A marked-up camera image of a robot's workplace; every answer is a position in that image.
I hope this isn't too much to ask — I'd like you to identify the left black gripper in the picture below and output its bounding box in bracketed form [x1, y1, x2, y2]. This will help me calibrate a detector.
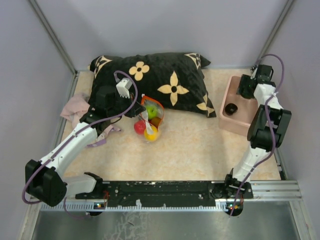
[107, 91, 146, 119]

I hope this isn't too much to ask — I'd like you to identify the dark mangosteen toy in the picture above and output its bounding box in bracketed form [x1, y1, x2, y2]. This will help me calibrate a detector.
[224, 103, 238, 116]

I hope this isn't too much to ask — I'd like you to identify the red toy apple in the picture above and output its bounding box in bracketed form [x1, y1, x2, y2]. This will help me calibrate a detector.
[133, 119, 146, 135]

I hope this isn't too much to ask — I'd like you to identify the light green toy fruit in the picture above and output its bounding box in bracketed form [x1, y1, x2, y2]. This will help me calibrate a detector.
[145, 105, 158, 120]

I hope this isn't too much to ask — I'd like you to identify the clear zip bag orange zipper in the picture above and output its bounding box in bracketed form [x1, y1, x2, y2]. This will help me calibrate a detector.
[133, 94, 165, 143]

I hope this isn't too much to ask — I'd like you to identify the brown toy fruit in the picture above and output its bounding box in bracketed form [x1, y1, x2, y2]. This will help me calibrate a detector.
[149, 117, 162, 128]

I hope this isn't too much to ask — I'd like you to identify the yellow toy lemon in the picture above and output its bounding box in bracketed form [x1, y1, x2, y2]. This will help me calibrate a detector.
[143, 125, 159, 142]

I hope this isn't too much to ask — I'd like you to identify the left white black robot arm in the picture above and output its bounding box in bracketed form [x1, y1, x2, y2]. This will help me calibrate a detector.
[21, 82, 142, 207]

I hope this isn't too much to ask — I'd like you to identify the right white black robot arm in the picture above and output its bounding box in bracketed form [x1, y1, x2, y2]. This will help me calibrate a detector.
[223, 64, 292, 198]

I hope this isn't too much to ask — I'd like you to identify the pink purple cloth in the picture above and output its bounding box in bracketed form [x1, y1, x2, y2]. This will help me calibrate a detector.
[60, 92, 121, 148]

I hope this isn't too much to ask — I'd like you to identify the pink plastic bin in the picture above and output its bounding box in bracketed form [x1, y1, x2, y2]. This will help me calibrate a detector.
[218, 75, 258, 137]

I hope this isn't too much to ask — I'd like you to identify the black floral pillow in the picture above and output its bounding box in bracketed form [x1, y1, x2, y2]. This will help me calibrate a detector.
[88, 52, 217, 118]

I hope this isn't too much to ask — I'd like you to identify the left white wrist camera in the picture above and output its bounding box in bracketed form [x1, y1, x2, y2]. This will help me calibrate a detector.
[116, 78, 133, 99]

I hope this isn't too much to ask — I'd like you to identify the right aluminium corner post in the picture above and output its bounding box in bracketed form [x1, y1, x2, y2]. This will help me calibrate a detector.
[250, 0, 295, 71]

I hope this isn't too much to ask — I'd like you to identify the aluminium corner post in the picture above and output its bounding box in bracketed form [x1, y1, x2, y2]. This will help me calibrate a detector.
[250, 0, 295, 71]
[27, 0, 78, 75]

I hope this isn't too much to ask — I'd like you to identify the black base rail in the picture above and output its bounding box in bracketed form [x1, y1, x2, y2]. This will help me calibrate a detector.
[75, 173, 254, 216]

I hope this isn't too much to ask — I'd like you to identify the left aluminium corner post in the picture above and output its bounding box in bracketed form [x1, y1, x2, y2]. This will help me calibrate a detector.
[27, 0, 78, 75]

